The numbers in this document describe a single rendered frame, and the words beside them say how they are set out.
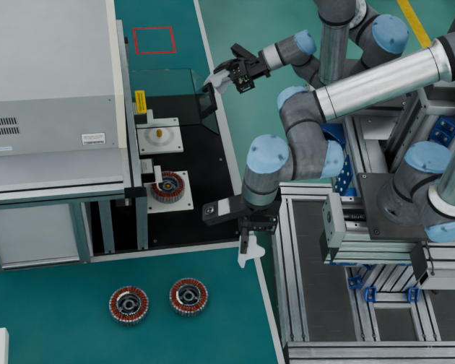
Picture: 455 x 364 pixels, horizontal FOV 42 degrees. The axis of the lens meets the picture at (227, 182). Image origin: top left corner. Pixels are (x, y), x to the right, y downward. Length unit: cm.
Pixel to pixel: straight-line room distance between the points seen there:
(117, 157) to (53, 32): 36
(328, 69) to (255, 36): 204
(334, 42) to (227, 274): 75
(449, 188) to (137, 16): 162
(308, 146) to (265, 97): 221
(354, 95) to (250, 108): 209
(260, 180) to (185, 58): 133
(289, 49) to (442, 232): 70
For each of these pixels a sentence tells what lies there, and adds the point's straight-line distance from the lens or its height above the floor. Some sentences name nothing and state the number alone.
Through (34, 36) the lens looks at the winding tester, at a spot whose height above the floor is 132.
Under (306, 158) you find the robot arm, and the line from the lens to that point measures 117.
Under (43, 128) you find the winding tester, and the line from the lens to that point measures 156.
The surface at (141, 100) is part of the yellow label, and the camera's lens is 182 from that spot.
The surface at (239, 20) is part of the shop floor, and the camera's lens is 387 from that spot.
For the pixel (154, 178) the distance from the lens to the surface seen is 183.
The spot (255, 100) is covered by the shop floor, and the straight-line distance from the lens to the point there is 336.
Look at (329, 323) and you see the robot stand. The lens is 244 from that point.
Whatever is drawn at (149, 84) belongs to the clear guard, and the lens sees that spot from 186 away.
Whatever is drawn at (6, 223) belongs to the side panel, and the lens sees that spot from 168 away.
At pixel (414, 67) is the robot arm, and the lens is 127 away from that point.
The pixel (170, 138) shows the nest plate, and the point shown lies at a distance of 209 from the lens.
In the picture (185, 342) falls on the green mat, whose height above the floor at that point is 75.
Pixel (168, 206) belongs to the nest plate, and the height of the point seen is 78.
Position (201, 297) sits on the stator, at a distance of 176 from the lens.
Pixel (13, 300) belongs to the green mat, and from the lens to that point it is 183.
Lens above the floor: 237
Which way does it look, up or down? 53 degrees down
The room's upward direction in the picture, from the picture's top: 10 degrees clockwise
